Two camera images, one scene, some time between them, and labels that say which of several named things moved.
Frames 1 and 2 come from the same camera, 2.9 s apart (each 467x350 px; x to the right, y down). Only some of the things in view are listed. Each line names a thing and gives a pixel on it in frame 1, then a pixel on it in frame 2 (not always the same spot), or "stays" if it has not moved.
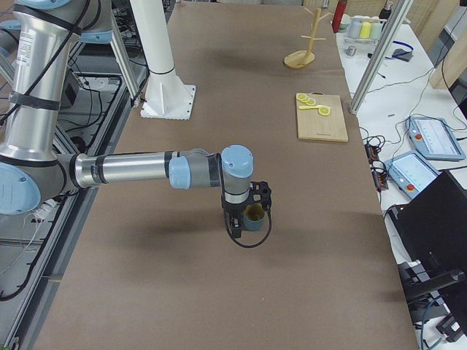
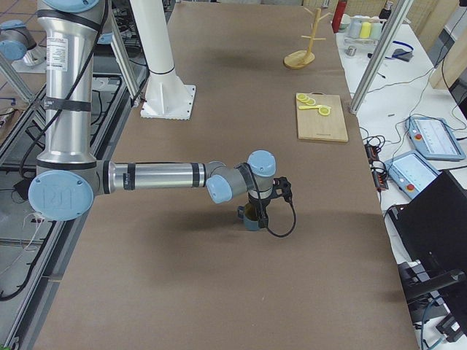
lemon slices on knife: x=324 y=111 stays
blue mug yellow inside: x=254 y=216 stays
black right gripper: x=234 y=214 → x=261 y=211
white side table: x=411 y=127 stays
